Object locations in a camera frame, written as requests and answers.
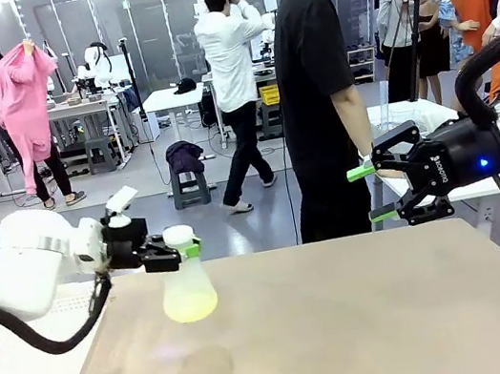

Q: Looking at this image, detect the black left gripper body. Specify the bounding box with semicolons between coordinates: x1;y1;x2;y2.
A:
99;214;156;275

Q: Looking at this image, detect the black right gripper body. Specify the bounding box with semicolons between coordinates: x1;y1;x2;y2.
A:
405;109;500;204

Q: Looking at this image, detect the white round flask stopper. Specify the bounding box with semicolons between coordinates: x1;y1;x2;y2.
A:
160;222;196;252

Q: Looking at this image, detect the translucent plastic conical flask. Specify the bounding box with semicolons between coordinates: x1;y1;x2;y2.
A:
152;233;222;328

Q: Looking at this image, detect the person's right forearm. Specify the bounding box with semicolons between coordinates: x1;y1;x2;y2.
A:
329;80;380;167

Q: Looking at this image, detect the person's right hand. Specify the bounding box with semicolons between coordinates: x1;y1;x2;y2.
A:
360;146;407;186

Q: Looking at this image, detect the white side table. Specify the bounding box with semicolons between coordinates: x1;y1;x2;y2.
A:
363;83;500;242

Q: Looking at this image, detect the dark grey stool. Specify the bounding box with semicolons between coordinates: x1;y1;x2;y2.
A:
166;156;215;213

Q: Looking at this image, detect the wooden shoe rack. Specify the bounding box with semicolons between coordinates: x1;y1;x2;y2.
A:
346;44;383;88

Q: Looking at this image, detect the dark jacket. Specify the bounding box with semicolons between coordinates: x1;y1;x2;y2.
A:
162;136;210;180

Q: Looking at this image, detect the grey plastic step stool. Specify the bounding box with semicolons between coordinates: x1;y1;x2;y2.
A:
83;134;122;177

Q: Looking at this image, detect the mannequin in black dress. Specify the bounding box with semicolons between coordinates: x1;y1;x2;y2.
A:
404;0;468;102

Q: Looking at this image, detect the person in black t-shirt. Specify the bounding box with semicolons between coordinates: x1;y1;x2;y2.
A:
259;0;416;245

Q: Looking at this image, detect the mannequin in blue floral dress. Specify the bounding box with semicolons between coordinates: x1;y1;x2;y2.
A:
434;0;487;71

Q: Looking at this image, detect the yellow plastic crate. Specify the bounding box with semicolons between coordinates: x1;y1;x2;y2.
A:
258;82;281;107

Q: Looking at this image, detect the mannequin in grey jacket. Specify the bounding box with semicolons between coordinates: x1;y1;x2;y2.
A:
368;0;460;107

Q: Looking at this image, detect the white standing desk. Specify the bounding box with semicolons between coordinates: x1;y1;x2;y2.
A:
140;81;224;200

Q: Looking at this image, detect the black baseball cap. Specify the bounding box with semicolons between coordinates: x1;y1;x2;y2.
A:
170;75;199;96

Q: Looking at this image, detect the person in pink hoodie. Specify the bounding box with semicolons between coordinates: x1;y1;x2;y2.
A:
0;32;91;218

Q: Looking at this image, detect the person in white shirt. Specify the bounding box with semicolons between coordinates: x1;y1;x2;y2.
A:
186;0;301;218

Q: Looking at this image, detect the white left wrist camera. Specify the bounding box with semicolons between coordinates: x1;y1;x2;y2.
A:
99;182;146;231

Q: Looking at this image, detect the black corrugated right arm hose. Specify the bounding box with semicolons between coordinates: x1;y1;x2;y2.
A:
445;27;500;134

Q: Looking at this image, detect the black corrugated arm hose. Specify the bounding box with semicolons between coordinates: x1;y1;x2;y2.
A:
445;27;500;134
0;267;125;366

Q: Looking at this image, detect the black camera tripod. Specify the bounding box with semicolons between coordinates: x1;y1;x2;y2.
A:
390;0;449;104

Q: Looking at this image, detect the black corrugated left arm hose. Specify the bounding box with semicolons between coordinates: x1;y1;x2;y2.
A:
0;267;125;366

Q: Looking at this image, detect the white robot with black cables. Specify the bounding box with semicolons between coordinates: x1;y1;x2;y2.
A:
72;38;117;93

